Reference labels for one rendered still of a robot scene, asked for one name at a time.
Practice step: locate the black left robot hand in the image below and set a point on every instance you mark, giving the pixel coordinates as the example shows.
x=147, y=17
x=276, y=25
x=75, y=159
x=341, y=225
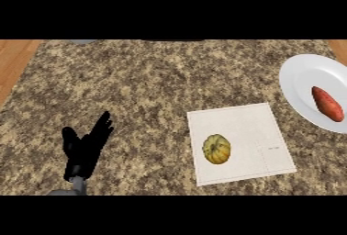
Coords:
x=84, y=150

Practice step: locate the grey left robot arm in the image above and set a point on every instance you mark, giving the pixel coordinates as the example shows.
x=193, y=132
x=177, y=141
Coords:
x=75, y=186

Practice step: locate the white placemat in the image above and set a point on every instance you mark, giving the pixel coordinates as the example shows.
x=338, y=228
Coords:
x=252, y=134

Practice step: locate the white plate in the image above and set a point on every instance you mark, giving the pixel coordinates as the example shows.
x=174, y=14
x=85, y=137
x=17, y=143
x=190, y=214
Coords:
x=302, y=79

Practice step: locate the orange sweet potato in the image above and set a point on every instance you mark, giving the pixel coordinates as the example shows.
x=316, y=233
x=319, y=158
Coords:
x=327, y=104

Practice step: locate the yellow-green squash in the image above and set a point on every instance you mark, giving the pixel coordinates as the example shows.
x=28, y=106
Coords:
x=215, y=149

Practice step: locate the grey round object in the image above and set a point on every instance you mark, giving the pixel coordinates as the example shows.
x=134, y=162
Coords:
x=81, y=41

